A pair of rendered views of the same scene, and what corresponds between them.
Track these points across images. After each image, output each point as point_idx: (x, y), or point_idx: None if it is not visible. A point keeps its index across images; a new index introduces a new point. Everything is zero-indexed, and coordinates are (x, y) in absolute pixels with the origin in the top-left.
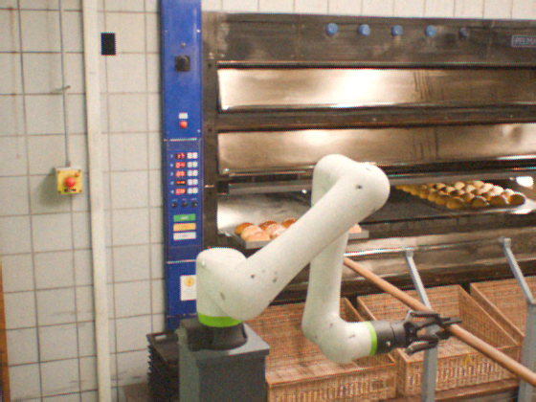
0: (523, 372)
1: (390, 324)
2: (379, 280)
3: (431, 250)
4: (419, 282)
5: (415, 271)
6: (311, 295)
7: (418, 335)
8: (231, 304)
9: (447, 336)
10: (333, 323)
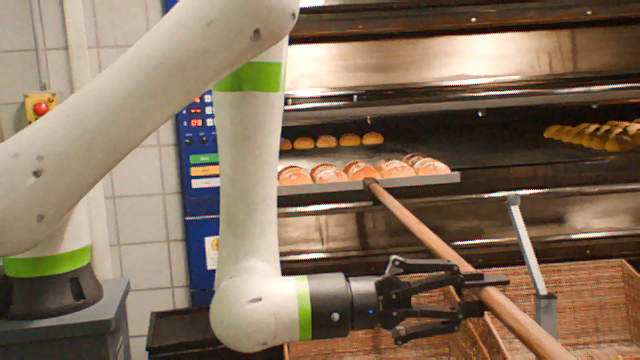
0: None
1: (350, 282)
2: (414, 224)
3: (551, 196)
4: (527, 243)
5: (522, 226)
6: (220, 228)
7: (417, 306)
8: None
9: (478, 310)
10: (235, 275)
